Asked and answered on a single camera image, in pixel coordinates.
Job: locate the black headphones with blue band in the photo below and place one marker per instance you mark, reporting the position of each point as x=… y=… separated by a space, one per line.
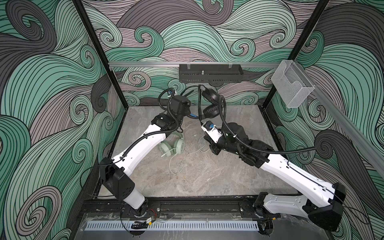
x=211 y=96

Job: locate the black frame post left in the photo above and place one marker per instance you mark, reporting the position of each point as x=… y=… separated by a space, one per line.
x=95 y=41

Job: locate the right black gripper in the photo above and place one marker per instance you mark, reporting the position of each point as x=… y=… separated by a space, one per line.
x=216 y=149

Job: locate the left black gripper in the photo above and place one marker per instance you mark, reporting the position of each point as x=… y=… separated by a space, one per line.
x=186 y=111

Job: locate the clear plastic wall bin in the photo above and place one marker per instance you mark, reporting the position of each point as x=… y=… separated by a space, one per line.
x=292 y=83

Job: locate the black frame post right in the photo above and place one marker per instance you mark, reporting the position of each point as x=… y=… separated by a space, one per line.
x=310 y=25

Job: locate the white slotted cable duct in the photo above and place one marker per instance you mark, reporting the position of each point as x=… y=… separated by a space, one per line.
x=175 y=226

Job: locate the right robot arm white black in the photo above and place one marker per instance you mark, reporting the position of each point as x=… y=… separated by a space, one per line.
x=319 y=201

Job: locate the black perforated wall tray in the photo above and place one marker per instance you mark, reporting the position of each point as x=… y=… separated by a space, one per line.
x=216 y=74

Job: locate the mint green headphones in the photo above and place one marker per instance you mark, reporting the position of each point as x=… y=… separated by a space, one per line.
x=168 y=150

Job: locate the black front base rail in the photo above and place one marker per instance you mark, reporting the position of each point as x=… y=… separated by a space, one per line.
x=248 y=205

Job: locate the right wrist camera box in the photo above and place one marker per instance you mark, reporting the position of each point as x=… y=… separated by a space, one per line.
x=212 y=131

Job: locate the aluminium horizontal rail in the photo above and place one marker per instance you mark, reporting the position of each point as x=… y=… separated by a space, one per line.
x=166 y=64

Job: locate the black frame post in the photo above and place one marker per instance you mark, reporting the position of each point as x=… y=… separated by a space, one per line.
x=95 y=41
x=310 y=25

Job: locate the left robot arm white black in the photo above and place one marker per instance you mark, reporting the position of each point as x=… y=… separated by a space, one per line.
x=115 y=172

